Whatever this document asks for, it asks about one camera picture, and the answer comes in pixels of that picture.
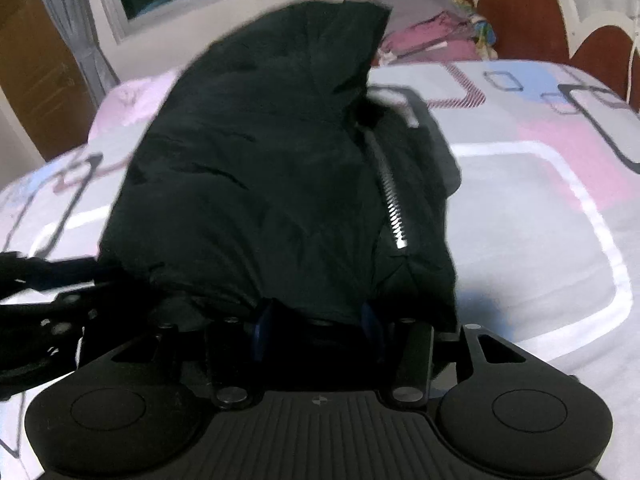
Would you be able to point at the pile of folded clothes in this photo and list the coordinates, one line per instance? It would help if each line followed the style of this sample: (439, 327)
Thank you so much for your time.
(430, 30)

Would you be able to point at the brown and white headboard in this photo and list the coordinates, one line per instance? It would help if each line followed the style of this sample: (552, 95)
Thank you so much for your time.
(520, 10)

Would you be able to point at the brown wooden door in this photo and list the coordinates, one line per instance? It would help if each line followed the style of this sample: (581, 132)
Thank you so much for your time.
(35, 70)

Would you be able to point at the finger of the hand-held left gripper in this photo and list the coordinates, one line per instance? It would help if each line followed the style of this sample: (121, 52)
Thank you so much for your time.
(55, 267)
(75, 297)

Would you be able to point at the pink blanket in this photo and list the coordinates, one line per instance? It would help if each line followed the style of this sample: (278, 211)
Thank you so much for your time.
(135, 105)

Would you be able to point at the black zip jacket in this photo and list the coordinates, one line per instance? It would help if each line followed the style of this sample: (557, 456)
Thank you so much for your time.
(260, 160)

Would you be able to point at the grey curtain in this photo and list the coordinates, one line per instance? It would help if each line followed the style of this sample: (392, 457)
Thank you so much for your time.
(75, 25)

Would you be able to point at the patterned pastel bed sheet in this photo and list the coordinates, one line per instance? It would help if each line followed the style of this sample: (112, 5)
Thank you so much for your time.
(525, 220)

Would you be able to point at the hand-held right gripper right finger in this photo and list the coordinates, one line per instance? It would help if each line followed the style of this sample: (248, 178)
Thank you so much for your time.
(371, 327)

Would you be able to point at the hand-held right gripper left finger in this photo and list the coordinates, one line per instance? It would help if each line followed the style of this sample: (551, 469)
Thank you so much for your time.
(262, 330)

